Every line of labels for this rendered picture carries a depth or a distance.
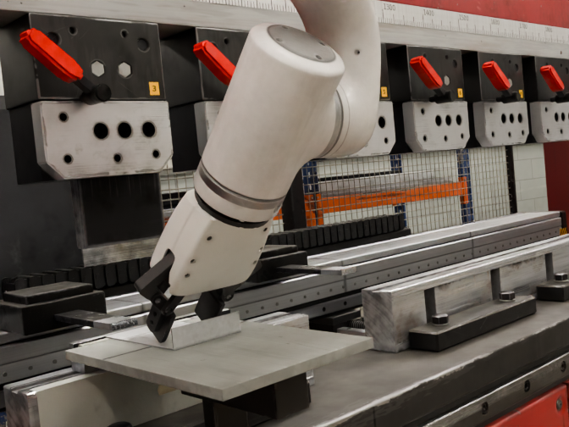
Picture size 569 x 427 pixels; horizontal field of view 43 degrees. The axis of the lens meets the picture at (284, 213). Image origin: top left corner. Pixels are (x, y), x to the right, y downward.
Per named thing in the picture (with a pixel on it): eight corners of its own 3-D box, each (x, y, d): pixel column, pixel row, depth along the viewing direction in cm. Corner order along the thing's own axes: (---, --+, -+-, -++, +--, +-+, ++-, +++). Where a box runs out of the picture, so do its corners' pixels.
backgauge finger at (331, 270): (323, 288, 108) (320, 255, 108) (217, 280, 127) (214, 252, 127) (375, 274, 116) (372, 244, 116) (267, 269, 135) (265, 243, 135)
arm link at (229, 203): (258, 143, 71) (247, 168, 72) (184, 147, 65) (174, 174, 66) (309, 196, 66) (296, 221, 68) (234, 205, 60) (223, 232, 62)
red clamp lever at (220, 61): (209, 35, 80) (265, 92, 85) (188, 42, 83) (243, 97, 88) (202, 47, 79) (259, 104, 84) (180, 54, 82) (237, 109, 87)
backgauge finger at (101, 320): (80, 350, 81) (74, 306, 81) (-9, 329, 100) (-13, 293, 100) (168, 327, 89) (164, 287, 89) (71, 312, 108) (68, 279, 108)
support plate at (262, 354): (223, 402, 55) (222, 389, 55) (65, 359, 75) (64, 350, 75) (374, 347, 67) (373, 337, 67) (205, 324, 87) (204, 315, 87)
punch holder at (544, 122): (543, 141, 139) (536, 55, 138) (503, 146, 145) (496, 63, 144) (578, 139, 149) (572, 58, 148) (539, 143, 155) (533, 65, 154)
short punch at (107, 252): (88, 267, 77) (79, 179, 77) (80, 267, 79) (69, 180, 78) (166, 254, 84) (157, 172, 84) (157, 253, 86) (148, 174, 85)
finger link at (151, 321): (169, 274, 71) (151, 320, 75) (141, 279, 69) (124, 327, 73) (185, 296, 70) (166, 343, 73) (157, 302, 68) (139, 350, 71)
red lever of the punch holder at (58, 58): (35, 21, 66) (115, 91, 72) (17, 30, 69) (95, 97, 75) (24, 36, 66) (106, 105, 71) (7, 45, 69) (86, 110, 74)
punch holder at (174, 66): (211, 168, 84) (196, 25, 84) (169, 173, 91) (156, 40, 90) (302, 160, 95) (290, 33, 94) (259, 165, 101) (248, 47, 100)
